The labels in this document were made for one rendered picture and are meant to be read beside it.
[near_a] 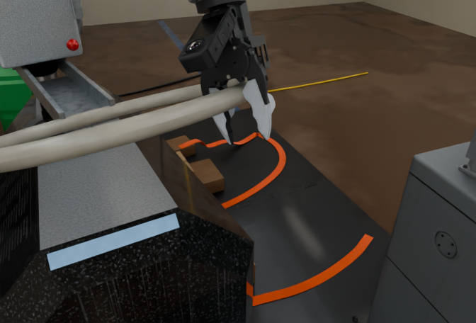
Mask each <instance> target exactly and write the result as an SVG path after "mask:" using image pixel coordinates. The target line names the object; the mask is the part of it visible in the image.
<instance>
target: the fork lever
mask: <svg viewBox="0 0 476 323"><path fill-rule="evenodd" d="M57 65H58V68H59V69H60V70H61V71H62V72H63V73H64V74H65V75H66V76H64V77H60V78H56V79H51V80H47V81H41V82H38V81H37V79H36V78H35V77H34V76H33V75H32V74H31V73H30V72H29V70H28V69H27V68H26V67H25V65H24V66H20V67H13V68H12V69H13V70H16V71H17V72H18V74H19V75H20V76H21V78H22V79H23V80H24V82H25V83H26V84H27V86H28V87H29V88H30V90H31V91H32V92H33V93H34V95H35V96H36V98H37V99H38V100H39V102H40V103H41V104H42V105H43V107H44V108H45V110H46V111H47V112H48V113H49V114H50V116H51V117H52V119H53V120H56V119H60V120H61V119H66V117H67V116H70V115H75V114H77V113H83V112H86V111H90V110H93V109H97V108H101V107H104V106H114V105H115V99H114V98H113V97H111V96H110V95H109V94H108V93H106V92H105V91H104V90H103V89H102V88H101V87H100V86H98V85H97V84H96V83H94V82H93V81H92V80H91V79H90V78H88V77H87V76H86V75H85V74H84V73H83V72H81V71H80V70H79V69H77V68H76V67H75V66H74V65H73V64H72V63H71V62H69V61H68V60H67V59H65V58H61V59H57ZM115 119H118V117H116V118H111V119H108V120H103V121H100V122H97V123H92V124H89V125H85V126H82V127H78V128H76V129H73V130H69V131H66V132H63V133H64V134H66V133H68V132H72V131H75V130H79V129H82V128H87V127H89V126H92V125H97V124H99V123H104V122H107V121H109V120H115Z"/></svg>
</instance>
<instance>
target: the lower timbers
mask: <svg viewBox="0 0 476 323"><path fill-rule="evenodd" d="M188 141H190V140H189V139H188V138H187V137H186V136H185V135H183V136H180V137H176V138H174V139H170V140H166V142H167V143H168V144H169V146H170V147H171V148H172V149H173V150H174V151H175V152H178V151H180V152H181V153H182V155H183V156H184V157H188V156H191V155H193V154H195V153H196V148H195V145H194V144H192V145H190V146H188V147H185V148H183V149H181V148H180V147H178V146H179V145H182V144H183V143H185V142H188ZM190 165H191V167H192V168H193V170H194V172H195V175H196V176H197V177H198V178H199V179H200V181H201V182H202V183H203V184H204V185H205V187H206V188H207V189H208V190H209V191H210V192H211V193H216V192H218V191H223V190H224V189H225V182H224V177H223V176H222V174H221V173H220V172H219V171H218V169H217V168H216V166H215V165H214V164H213V162H212V161H211V160H210V159H204V160H201V161H196V162H193V163H190Z"/></svg>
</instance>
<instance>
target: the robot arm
mask: <svg viewBox="0 0 476 323"><path fill-rule="evenodd" d="M188 1H189V2H191V3H193V4H195V5H196V8H197V12H198V13H199V14H203V13H206V14H205V15H204V16H203V17H202V19H201V20H200V23H199V24H198V26H197V27H196V29H195V30H194V32H193V34H192V36H191V37H190V38H189V40H188V42H187V43H186V45H185V47H184V48H183V50H182V51H181V54H180V55H179V56H178V59H179V61H180V63H181V64H182V65H183V68H184V69H185V70H186V72H187V74H189V73H192V72H201V78H200V87H201V91H202V95H203V96H205V95H208V94H212V93H215V92H217V91H220V90H223V89H226V88H227V82H228V81H229V80H231V79H236V80H237V81H238V82H243V81H245V76H246V77H247V80H248V82H247V83H246V85H245V87H244V88H243V90H242V93H243V95H244V97H245V99H246V101H248V102H249V103H250V105H251V107H252V115H253V117H254V118H255V120H256V122H257V128H258V131H259V133H260V134H261V136H262V137H263V138H264V139H265V140H268V139H269V137H270V133H271V114H272V112H273V110H274V108H275V106H276V104H275V101H274V98H273V97H272V95H270V94H269V93H268V75H267V72H266V69H269V68H271V65H270V61H269V58H268V51H267V47H266V41H265V37H264V35H255V36H254V34H253V30H252V26H251V21H250V17H249V12H248V8H247V2H246V0H188ZM261 45H263V47H264V50H265V54H266V60H267V62H265V60H264V54H263V50H262V47H261ZM256 47H259V49H260V53H261V57H260V58H259V56H258V52H257V49H256ZM234 110H235V108H233V109H231V110H228V111H226V112H224V113H221V114H219V115H216V116H213V120H214V121H215V124H216V126H217V127H218V129H219V130H220V132H221V133H222V135H223V137H224V138H225V139H226V141H227V142H228V143H229V144H230V145H233V144H234V140H233V131H232V128H231V125H230V120H231V118H232V116H233V115H234Z"/></svg>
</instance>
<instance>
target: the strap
mask: <svg viewBox="0 0 476 323"><path fill-rule="evenodd" d="M256 136H259V137H261V138H263V137H262V136H261V134H260V133H259V132H258V133H256V132H254V133H253V134H251V135H250V136H248V137H246V138H245V139H243V140H241V141H239V142H234V144H236V145H242V144H244V143H246V142H248V141H250V140H252V139H253V138H255V137H256ZM267 141H268V142H270V143H271V144H272V145H273V146H274V147H275V148H276V149H277V151H278V154H279V163H278V165H277V167H276V168H275V170H274V171H273V172H272V173H271V174H270V175H269V176H268V177H266V178H265V179H264V180H263V181H262V182H261V183H259V184H257V185H256V186H254V187H253V188H251V189H250V190H248V191H247V192H245V193H243V194H241V195H239V196H237V197H236V198H233V199H231V200H229V201H227V202H225V203H223V204H221V205H222V206H223V207H224V208H225V209H226V208H228V207H230V206H232V205H235V204H237V203H239V202H241V201H243V200H244V199H246V198H248V197H249V196H252V195H253V194H255V193H256V192H258V191H260V190H261V189H262V188H263V187H265V186H266V185H268V184H269V183H270V182H272V180H274V178H275V177H277V175H279V173H280V172H281V171H282V170H283V167H284V166H285V162H286V155H285V152H284V150H283V148H282V147H281V146H280V145H279V144H278V143H277V142H276V141H275V140H273V139H271V138H269V139H268V140H267ZM197 142H200V143H201V144H202V145H204V146H206V147H215V146H218V145H221V144H224V143H227V140H220V141H216V142H214V143H211V144H205V143H204V142H202V141H200V140H198V139H194V140H190V141H188V142H185V143H183V144H181V145H179V146H178V147H180V148H181V149H183V148H185V147H188V146H190V145H192V144H195V143H197ZM372 239H373V237H371V236H369V235H367V234H365V235H364V236H363V238H362V239H361V240H360V242H359V243H358V244H357V245H356V247H355V248H354V249H353V250H352V251H351V252H350V253H348V254H347V255H346V256H345V257H344V258H343V259H341V260H340V261H338V262H337V263H335V264H334V265H333V266H331V267H329V268H328V269H327V270H325V271H323V272H321V273H320V274H318V275H316V276H314V277H312V278H310V279H308V280H306V281H304V282H301V283H298V284H297V285H293V286H290V287H288V288H284V289H281V290H276V291H273V292H269V293H264V294H261V295H256V296H253V303H252V305H253V306H255V305H260V304H264V303H266V302H271V301H274V300H279V299H283V298H287V297H290V296H293V295H297V294H298V293H302V292H304V291H306V290H309V289H311V288H313V287H315V286H317V285H319V284H321V283H323V282H325V281H327V280H328V279H330V278H331V277H333V276H335V275H336V274H337V273H339V272H340V271H342V270H343V269H345V268H346V267H347V266H348V265H350V264H351V263H352V262H353V261H355V260H356V259H357V258H358V257H359V256H360V255H361V254H362V253H363V252H364V251H365V250H366V248H367V246H368V245H369V244H370V242H371V241H372Z"/></svg>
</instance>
